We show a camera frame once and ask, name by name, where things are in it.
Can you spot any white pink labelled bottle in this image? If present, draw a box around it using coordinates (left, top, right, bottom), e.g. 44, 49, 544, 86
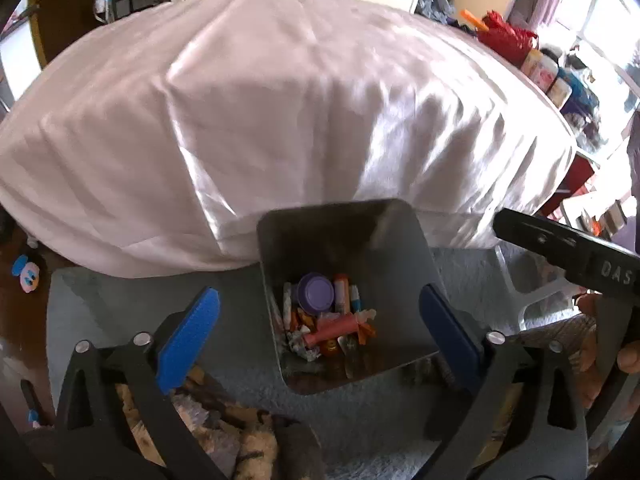
529, 54, 559, 93

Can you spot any pink plastic cone toy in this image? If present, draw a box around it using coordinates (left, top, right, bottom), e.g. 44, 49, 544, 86
303, 313, 376, 347

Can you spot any white yellow labelled bottle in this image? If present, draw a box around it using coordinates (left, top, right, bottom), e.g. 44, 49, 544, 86
547, 77, 573, 110

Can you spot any blue white bottle brush toy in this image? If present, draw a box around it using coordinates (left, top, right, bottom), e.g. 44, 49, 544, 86
349, 284, 362, 313

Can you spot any red plastic basket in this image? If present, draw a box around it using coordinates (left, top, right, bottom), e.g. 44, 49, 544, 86
477, 11, 539, 67

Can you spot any orange tube with red cap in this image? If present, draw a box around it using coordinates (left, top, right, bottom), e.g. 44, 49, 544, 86
334, 274, 350, 314

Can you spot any donald duck plush toy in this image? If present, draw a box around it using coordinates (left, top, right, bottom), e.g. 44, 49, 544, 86
11, 255, 40, 294

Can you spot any person's right hand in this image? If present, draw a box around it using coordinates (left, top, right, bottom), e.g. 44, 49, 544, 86
576, 294, 639, 408

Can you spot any blue cookie tin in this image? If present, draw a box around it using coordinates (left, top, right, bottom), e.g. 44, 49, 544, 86
559, 68, 600, 119

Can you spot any pink satin tablecloth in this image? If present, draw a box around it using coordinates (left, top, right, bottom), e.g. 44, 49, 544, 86
1, 0, 576, 278

